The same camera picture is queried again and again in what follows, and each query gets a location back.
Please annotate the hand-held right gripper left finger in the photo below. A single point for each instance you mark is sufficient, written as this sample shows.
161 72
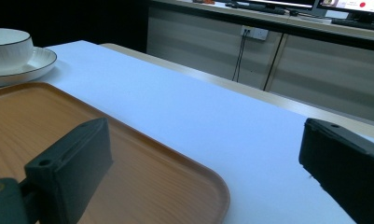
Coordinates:
72 165

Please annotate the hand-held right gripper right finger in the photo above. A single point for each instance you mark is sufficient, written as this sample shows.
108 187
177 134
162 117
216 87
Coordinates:
349 165

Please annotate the orange wood-grain tray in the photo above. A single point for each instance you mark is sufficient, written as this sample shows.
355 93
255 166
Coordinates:
135 174

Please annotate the white plate with dark rim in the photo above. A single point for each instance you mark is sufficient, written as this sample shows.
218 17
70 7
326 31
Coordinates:
35 63

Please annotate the long beige desk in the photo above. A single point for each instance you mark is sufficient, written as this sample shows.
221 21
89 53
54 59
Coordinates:
315 62

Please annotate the white bowl with dark rim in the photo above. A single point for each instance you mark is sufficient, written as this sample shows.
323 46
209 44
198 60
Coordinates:
7 49

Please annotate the black keyboard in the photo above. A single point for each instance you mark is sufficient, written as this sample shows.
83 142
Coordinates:
358 23
256 7

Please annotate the computer monitor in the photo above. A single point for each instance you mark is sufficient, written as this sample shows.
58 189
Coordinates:
352 6
287 3

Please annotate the white wall socket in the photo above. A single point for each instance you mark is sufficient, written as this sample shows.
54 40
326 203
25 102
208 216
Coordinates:
254 32

